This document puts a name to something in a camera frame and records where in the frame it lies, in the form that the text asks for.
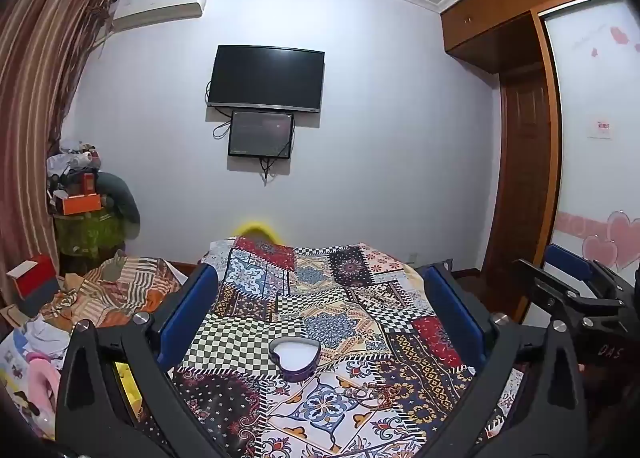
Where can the patchwork printed blanket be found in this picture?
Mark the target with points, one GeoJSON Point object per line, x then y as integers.
{"type": "Point", "coordinates": [320, 298]}

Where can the yellow printed cloth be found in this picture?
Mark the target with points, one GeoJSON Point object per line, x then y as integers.
{"type": "Point", "coordinates": [127, 388]}

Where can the pile of household clutter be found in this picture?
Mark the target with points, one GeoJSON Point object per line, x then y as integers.
{"type": "Point", "coordinates": [72, 163]}

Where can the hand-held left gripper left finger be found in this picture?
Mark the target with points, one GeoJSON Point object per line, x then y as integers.
{"type": "Point", "coordinates": [189, 308]}

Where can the small black wall monitor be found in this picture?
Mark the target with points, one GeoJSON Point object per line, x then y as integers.
{"type": "Point", "coordinates": [260, 133]}

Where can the cartoon printed bag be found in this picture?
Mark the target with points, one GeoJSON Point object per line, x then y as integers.
{"type": "Point", "coordinates": [15, 378]}

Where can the pink plush item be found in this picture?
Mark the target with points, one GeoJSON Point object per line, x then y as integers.
{"type": "Point", "coordinates": [44, 393]}

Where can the white clothing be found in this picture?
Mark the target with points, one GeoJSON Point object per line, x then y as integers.
{"type": "Point", "coordinates": [47, 335]}

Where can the striped orange blanket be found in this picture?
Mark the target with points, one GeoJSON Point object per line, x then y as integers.
{"type": "Point", "coordinates": [115, 288]}

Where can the purple heart-shaped box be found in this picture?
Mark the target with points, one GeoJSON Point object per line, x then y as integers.
{"type": "Point", "coordinates": [295, 357]}

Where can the grey-green bag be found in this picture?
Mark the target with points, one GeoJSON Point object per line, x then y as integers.
{"type": "Point", "coordinates": [122, 198]}

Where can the green patterned cloth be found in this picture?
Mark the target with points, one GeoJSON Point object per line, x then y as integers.
{"type": "Point", "coordinates": [87, 235]}

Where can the orange box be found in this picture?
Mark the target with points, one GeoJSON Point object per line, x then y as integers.
{"type": "Point", "coordinates": [80, 204]}

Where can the white heart-print sliding door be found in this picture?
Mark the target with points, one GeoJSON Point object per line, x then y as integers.
{"type": "Point", "coordinates": [595, 178]}

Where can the red and white box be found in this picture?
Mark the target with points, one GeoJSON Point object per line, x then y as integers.
{"type": "Point", "coordinates": [32, 275]}

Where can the wooden overhead cabinet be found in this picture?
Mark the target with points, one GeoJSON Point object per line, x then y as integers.
{"type": "Point", "coordinates": [500, 13]}

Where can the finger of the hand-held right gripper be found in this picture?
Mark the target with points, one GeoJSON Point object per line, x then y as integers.
{"type": "Point", "coordinates": [570, 260]}
{"type": "Point", "coordinates": [540, 283]}

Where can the yellow pillow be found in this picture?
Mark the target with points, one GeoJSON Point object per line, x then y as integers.
{"type": "Point", "coordinates": [256, 230]}

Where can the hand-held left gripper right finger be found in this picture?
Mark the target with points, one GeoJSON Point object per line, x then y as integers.
{"type": "Point", "coordinates": [454, 313]}

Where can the black wall television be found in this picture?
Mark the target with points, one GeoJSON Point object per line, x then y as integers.
{"type": "Point", "coordinates": [265, 76]}

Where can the brown striped curtain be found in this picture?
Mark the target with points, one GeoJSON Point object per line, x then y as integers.
{"type": "Point", "coordinates": [35, 88]}

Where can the white air conditioner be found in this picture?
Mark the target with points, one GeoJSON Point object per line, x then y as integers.
{"type": "Point", "coordinates": [160, 3]}

